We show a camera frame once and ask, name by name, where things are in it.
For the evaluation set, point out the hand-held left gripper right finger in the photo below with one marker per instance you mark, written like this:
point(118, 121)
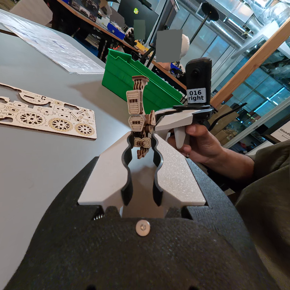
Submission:
point(179, 181)

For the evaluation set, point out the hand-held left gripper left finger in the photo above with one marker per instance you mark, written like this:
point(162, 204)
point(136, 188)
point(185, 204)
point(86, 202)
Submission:
point(104, 181)

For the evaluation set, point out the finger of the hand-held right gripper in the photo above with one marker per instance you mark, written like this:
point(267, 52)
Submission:
point(176, 121)
point(167, 111)

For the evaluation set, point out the wooden model assembly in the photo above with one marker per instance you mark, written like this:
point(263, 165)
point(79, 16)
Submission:
point(134, 104)

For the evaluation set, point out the grey desk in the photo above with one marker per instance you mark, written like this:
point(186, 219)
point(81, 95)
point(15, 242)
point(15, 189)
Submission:
point(45, 170)

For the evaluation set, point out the person's right hand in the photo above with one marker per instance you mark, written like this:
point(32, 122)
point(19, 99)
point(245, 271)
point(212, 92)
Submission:
point(204, 145)

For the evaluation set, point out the mannequin with white helmet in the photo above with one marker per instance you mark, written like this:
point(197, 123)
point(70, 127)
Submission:
point(186, 44)

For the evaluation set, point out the cardboard boxes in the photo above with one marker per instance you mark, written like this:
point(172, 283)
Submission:
point(224, 136)

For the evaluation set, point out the wooden beam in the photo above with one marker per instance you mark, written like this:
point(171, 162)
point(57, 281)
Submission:
point(249, 68)

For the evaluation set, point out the wooden gear parts sheet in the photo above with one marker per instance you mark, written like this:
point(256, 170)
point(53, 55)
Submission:
point(90, 122)

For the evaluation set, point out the green plastic bin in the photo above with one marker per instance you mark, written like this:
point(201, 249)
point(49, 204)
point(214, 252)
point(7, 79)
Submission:
point(117, 77)

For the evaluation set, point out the black round stand lamp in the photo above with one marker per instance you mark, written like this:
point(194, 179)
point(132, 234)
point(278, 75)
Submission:
point(210, 12)

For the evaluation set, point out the black computer monitor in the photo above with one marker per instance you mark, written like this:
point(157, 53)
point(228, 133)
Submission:
point(145, 13)
point(167, 18)

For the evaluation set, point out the brown shirt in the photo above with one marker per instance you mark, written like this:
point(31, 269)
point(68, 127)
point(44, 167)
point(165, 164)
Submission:
point(267, 204)

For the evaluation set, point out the blue storage box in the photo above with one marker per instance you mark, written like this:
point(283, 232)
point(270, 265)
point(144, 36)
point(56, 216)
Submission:
point(115, 30)

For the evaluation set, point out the framed marker poster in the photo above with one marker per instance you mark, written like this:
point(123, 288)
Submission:
point(283, 133)

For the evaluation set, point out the wooden workbench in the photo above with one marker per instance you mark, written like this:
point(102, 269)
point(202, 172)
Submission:
point(99, 25)

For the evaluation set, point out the printed paper in sleeve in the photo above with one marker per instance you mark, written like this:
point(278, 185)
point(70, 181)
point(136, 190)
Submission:
point(56, 49)

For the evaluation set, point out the metal duct pipes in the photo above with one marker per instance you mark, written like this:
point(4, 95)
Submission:
point(256, 20)

